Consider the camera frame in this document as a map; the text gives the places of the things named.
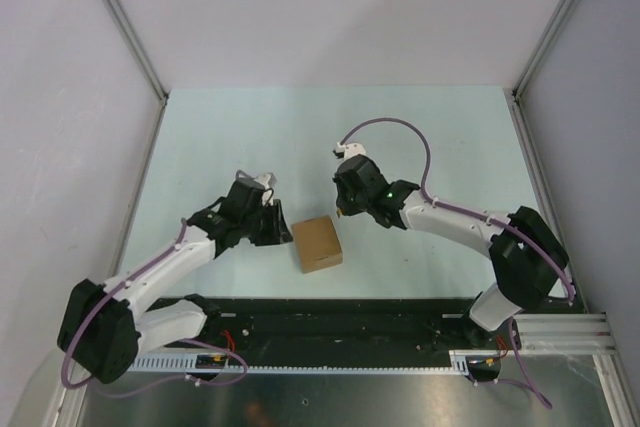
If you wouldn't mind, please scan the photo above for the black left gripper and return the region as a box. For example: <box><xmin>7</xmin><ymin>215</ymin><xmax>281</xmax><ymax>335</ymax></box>
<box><xmin>241</xmin><ymin>199</ymin><xmax>293</xmax><ymax>246</ymax></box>

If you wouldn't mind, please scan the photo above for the brown cardboard express box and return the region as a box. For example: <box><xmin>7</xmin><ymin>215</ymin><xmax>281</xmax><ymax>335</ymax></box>
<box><xmin>291</xmin><ymin>215</ymin><xmax>343</xmax><ymax>274</ymax></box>

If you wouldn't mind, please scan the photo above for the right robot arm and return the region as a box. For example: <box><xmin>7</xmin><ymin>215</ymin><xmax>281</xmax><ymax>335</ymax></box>
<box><xmin>333</xmin><ymin>154</ymin><xmax>575</xmax><ymax>348</ymax></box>

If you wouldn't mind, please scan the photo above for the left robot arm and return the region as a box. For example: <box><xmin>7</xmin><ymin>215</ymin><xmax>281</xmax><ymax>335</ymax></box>
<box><xmin>57</xmin><ymin>171</ymin><xmax>293</xmax><ymax>389</ymax></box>

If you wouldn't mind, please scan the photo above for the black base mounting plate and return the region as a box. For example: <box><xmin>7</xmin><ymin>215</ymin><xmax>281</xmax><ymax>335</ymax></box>
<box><xmin>144</xmin><ymin>296</ymin><xmax>586</xmax><ymax>368</ymax></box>

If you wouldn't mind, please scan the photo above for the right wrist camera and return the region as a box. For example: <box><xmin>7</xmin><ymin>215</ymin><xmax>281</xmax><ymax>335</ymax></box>
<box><xmin>332</xmin><ymin>142</ymin><xmax>366</xmax><ymax>161</ymax></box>

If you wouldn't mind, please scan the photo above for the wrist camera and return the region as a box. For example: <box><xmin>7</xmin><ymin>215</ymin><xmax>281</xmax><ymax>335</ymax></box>
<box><xmin>235</xmin><ymin>170</ymin><xmax>277</xmax><ymax>189</ymax></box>
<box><xmin>332</xmin><ymin>142</ymin><xmax>366</xmax><ymax>161</ymax></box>

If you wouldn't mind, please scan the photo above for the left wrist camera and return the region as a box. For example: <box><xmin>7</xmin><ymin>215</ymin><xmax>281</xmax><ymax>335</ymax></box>
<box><xmin>235</xmin><ymin>170</ymin><xmax>277</xmax><ymax>189</ymax></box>

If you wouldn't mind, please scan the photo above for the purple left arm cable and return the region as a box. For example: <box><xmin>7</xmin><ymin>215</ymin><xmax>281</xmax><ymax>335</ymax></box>
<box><xmin>60</xmin><ymin>216</ymin><xmax>249</xmax><ymax>401</ymax></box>

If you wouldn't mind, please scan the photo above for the white slotted cable duct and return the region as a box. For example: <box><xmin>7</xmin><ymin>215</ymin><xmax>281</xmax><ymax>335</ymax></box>
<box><xmin>127</xmin><ymin>350</ymin><xmax>474</xmax><ymax>377</ymax></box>

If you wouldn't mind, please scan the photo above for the right aluminium corner post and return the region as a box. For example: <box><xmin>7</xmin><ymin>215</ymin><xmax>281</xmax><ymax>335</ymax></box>
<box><xmin>509</xmin><ymin>0</ymin><xmax>609</xmax><ymax>103</ymax></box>

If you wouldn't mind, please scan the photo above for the aluminium corner post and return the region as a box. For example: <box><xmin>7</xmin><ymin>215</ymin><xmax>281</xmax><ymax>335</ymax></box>
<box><xmin>74</xmin><ymin>0</ymin><xmax>169</xmax><ymax>107</ymax></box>
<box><xmin>509</xmin><ymin>0</ymin><xmax>609</xmax><ymax>103</ymax></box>

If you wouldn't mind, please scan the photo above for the left aluminium corner post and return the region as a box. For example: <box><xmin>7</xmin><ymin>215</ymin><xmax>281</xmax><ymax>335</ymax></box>
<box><xmin>74</xmin><ymin>0</ymin><xmax>169</xmax><ymax>107</ymax></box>

